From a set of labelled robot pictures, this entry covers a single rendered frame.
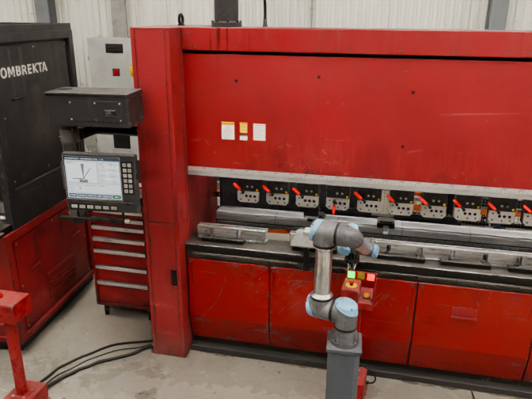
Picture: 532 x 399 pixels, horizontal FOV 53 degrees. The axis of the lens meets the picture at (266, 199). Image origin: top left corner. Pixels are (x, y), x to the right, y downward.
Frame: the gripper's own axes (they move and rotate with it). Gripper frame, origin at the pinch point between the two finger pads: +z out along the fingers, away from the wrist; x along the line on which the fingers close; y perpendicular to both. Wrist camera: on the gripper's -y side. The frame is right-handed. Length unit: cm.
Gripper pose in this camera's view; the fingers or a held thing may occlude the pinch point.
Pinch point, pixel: (351, 267)
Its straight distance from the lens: 330.8
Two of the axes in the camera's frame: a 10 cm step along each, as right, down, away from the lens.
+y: -2.6, 6.2, -7.4
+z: 1.0, 7.8, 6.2
